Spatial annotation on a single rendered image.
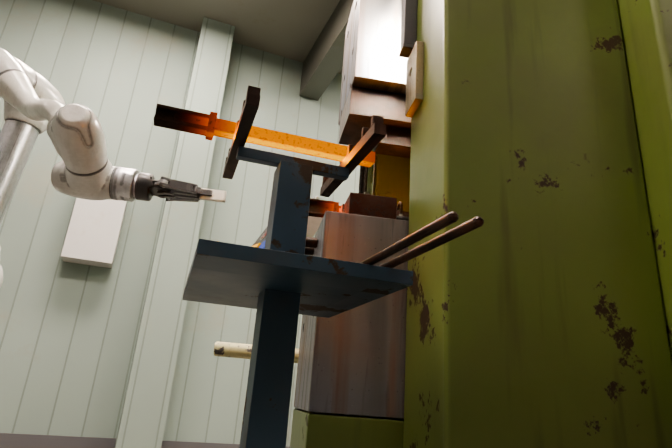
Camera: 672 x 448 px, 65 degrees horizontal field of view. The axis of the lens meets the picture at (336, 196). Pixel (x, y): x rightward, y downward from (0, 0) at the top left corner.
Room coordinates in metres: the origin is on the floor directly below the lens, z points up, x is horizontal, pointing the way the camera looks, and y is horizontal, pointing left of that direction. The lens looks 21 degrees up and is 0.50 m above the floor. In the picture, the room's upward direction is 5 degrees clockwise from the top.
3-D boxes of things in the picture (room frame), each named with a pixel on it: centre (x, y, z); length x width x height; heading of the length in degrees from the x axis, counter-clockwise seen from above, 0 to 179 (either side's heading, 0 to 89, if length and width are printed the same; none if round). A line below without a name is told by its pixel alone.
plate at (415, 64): (1.13, -0.18, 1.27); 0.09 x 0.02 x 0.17; 7
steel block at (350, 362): (1.40, -0.23, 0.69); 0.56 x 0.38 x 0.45; 97
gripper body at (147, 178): (1.34, 0.49, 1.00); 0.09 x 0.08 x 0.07; 97
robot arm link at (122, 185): (1.33, 0.57, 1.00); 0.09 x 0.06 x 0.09; 7
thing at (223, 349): (1.76, 0.13, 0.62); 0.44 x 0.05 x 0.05; 97
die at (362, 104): (1.45, -0.21, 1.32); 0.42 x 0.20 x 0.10; 97
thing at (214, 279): (0.88, 0.08, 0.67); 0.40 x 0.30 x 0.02; 16
